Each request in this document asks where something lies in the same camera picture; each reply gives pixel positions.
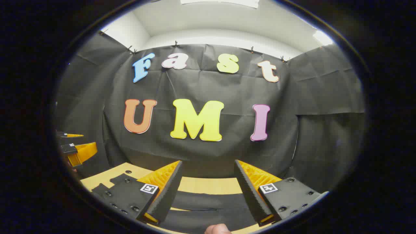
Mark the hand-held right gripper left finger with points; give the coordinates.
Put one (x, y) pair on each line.
(169, 191)

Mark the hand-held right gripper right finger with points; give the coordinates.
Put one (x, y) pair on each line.
(250, 191)

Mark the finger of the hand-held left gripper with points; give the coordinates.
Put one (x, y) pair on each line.
(83, 151)
(63, 134)

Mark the dark jeans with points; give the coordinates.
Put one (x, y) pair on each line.
(211, 211)

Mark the black backdrop cloth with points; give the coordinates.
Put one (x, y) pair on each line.
(201, 84)

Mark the ceiling light panel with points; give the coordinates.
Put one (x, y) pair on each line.
(221, 2)

